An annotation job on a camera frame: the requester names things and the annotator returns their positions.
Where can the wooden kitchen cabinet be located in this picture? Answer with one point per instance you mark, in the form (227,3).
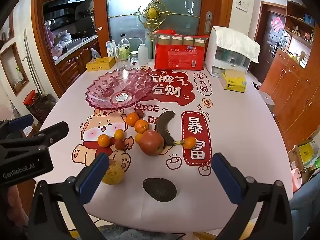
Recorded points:
(72,67)

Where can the clear drinking glass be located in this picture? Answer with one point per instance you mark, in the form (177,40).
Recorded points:
(123,64)

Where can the dark avocado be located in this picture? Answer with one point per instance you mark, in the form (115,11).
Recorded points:
(159,190)

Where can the white blue carton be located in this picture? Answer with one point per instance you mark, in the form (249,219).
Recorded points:
(111,47)

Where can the dark overripe banana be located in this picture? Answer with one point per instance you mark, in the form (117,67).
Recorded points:
(163,127)

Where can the metal can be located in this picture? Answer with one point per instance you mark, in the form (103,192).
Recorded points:
(116,52)

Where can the grey fluffy rug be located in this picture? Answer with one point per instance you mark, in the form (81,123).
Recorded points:
(150,233)

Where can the frosted glass door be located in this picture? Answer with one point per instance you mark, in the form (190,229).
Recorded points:
(125,5)

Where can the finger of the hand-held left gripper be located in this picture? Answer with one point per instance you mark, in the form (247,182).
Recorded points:
(21,122)
(53,132)

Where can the pink bag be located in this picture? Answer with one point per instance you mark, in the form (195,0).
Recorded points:
(53,42)

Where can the small glass jar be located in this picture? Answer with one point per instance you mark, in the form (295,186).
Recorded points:
(134,57)

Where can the gold door ornament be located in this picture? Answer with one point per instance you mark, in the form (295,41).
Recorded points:
(152,12)

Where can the clear bottle green label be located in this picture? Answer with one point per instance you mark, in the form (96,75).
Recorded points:
(124,47)

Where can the dark wooden door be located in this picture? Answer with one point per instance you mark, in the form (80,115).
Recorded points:
(268,50)

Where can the wooden display cabinet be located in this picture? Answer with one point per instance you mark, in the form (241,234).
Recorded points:
(295,85)

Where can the person's jeans leg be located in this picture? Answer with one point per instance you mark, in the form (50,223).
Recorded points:
(307,205)

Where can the white cloth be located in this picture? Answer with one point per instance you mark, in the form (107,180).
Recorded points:
(237,40)

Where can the printed pink tablecloth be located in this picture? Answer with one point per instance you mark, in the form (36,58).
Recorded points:
(237,130)

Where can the white countertop appliance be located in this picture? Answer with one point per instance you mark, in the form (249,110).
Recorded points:
(225,60)

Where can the wooden wall niche frame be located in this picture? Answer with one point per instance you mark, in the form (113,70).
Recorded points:
(5,55)

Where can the white wall pipe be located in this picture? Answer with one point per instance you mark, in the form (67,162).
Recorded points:
(31,60)

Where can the clear plastic bag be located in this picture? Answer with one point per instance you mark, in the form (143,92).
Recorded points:
(95,55)

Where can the pink door decoration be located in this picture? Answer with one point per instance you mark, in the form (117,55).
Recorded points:
(277,24)

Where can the yellow tissue pack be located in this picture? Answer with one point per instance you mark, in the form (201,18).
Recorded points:
(233,83)

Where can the red paper cup pack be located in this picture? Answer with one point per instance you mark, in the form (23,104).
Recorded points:
(178,57)

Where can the white wall switch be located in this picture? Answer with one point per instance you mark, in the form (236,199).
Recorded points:
(242,4)

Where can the pink plastic container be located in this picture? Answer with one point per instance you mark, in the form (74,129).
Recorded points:
(297,180)

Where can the yellow box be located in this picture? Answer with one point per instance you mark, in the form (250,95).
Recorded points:
(100,63)

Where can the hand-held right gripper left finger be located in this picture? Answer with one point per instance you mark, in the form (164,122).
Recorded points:
(93,175)

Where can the white round stool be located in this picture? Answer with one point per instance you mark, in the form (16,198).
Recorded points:
(267,97)

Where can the yellow pear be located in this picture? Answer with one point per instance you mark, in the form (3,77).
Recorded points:
(115,174)

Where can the pink glass bowl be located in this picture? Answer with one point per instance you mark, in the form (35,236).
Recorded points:
(107,90)

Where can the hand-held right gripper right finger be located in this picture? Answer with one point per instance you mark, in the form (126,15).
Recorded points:
(226,177)

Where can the red apple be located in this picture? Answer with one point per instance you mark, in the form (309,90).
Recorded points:
(150,143)

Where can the cardboard box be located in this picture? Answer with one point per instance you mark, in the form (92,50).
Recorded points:
(295,155)

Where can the small mandarin orange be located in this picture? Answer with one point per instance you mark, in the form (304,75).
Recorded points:
(138,138)

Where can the white squeeze bottle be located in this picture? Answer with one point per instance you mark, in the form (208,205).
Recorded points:
(143,53)

